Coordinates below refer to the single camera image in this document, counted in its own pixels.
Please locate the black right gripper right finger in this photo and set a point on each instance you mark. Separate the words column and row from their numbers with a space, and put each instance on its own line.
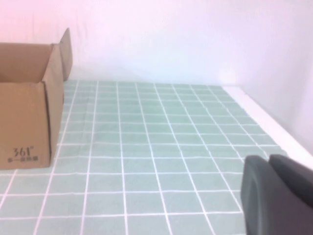
column 293, row 173

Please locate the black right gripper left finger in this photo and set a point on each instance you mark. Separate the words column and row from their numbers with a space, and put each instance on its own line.
column 266, row 208

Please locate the brown cardboard shoe box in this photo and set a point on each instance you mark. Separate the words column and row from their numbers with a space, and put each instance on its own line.
column 24, row 110

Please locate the green checked tablecloth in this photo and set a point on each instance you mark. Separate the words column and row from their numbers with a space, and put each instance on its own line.
column 159, row 159

